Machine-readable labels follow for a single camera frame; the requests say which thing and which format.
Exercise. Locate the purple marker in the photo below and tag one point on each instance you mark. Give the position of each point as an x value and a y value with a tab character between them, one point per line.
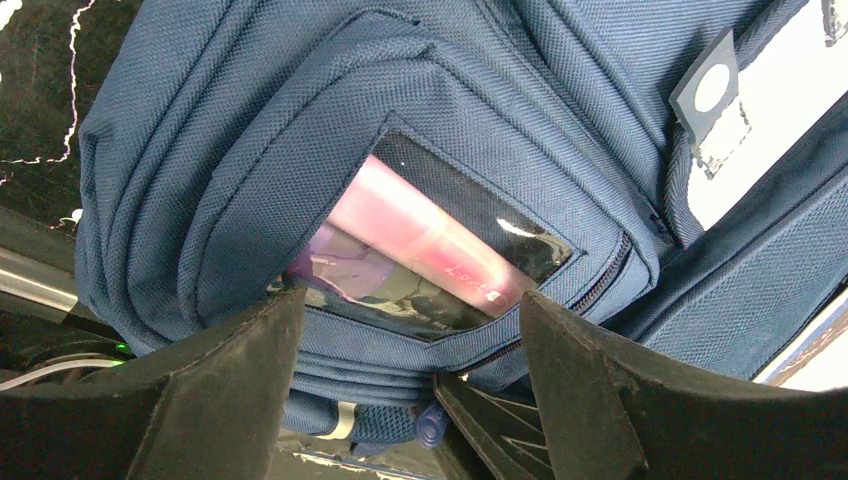
348	278

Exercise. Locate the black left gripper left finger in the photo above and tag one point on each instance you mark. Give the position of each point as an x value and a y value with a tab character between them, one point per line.
207	407

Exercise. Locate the navy blue student backpack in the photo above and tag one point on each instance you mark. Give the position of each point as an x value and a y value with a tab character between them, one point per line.
674	171

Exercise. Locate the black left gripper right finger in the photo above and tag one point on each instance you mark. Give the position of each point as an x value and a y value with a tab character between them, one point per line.
611	408

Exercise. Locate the pink highlighter pen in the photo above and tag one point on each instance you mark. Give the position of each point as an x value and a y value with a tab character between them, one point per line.
384	211

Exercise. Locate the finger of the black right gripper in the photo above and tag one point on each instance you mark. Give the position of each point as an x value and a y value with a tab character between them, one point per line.
489	437

